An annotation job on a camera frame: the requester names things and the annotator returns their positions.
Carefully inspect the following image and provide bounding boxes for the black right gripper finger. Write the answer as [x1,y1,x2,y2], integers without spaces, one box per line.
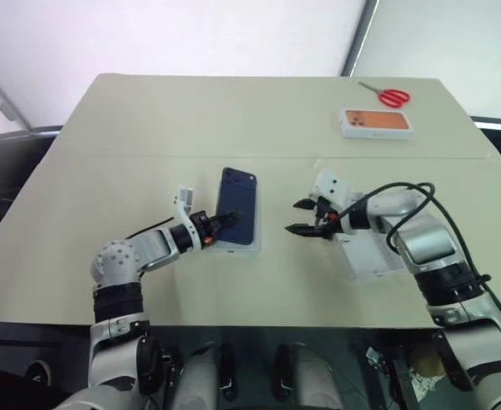
[284,222,325,239]
[292,196,320,211]

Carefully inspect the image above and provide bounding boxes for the dark blue smartphone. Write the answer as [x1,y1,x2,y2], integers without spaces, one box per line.
[213,167,260,248]

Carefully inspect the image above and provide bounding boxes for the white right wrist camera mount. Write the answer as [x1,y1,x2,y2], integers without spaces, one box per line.
[311,169,352,210]

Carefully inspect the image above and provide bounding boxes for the red handled scissors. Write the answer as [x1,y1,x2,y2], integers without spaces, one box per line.
[358,80,412,108]

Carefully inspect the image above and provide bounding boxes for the black table leg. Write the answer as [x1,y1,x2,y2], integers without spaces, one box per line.
[391,358,420,410]

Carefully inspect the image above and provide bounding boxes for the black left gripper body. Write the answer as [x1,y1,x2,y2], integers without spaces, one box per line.
[189,210,218,247]

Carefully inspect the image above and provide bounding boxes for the sealed box orange phone print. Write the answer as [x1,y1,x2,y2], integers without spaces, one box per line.
[338,108,417,141]

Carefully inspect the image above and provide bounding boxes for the white empty phone box half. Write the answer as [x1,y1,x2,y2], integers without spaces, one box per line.
[333,230,405,282]

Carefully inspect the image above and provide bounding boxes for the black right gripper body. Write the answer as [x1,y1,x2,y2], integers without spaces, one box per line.
[315,197,341,242]

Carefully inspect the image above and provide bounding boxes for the white box half brown inside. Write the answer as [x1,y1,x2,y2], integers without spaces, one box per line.
[207,177,263,259]

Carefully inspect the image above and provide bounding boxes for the white patterned shoe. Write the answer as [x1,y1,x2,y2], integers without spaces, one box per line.
[410,366,438,403]

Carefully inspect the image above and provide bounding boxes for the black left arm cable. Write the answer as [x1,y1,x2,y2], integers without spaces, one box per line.
[124,216,181,240]

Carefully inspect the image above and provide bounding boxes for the dark window frame bar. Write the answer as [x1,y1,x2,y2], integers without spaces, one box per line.
[341,0,381,79]

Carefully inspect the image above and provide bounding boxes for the grey metal frame bar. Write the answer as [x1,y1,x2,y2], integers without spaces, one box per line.
[0,57,32,132]

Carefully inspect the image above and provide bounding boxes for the khaki trouser leg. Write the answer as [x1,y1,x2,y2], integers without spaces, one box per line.
[408,344,444,373]

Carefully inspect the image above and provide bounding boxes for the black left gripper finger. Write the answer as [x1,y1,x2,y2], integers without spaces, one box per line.
[210,209,245,225]
[208,219,240,237]

